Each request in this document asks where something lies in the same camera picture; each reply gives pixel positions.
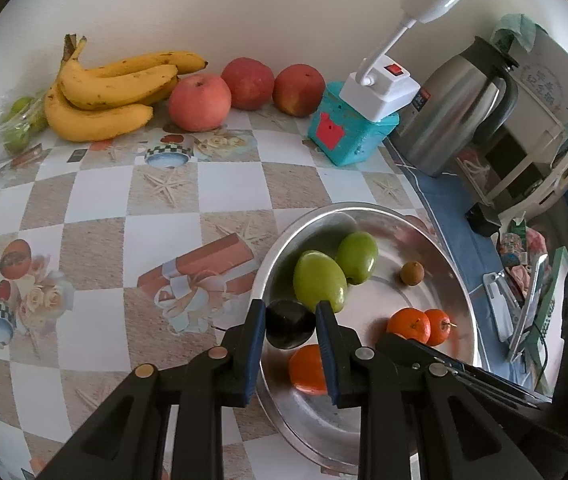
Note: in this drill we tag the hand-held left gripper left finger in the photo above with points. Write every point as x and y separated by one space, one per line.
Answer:
254 355

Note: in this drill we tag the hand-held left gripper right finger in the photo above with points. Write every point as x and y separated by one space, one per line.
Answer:
326 355

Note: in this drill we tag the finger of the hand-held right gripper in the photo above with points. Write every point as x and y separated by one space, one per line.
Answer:
398 344

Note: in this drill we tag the orange mandarin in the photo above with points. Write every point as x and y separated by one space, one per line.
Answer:
306 367
408 324
439 326

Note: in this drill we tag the dark cherry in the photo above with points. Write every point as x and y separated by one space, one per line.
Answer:
289 322

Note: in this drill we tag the brown longan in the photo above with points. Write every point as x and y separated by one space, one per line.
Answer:
411 273

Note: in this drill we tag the green jujube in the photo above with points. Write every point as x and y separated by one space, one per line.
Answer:
357 257
320 280

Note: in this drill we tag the round steel plate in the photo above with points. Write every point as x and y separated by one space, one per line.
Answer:
403 240

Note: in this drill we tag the smartphone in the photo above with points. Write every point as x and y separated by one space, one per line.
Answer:
528 305

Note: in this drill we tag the white phone stand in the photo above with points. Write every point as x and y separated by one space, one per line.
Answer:
501 310

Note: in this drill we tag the floral patterned bag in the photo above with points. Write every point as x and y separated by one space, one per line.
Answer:
513 245

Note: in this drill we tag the black power adapter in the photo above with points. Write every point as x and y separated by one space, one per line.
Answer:
483 220

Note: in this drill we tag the checked printed tablecloth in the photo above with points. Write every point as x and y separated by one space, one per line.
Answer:
94 240

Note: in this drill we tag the teal plastic box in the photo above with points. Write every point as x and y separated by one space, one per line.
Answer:
343 135

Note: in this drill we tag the steel thermos jug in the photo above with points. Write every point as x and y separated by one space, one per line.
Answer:
453 110

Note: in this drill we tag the pink apple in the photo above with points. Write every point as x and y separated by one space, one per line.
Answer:
199 102

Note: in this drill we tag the red apple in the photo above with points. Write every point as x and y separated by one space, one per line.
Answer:
248 82
299 90

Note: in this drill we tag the white printed box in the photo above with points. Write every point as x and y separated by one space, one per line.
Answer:
553 85

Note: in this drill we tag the yellow banana bunch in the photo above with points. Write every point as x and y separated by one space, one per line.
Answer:
99 95

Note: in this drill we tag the clear bag of green fruit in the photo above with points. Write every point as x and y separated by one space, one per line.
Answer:
19 125

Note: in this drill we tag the green cloth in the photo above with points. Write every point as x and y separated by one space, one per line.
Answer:
513 27

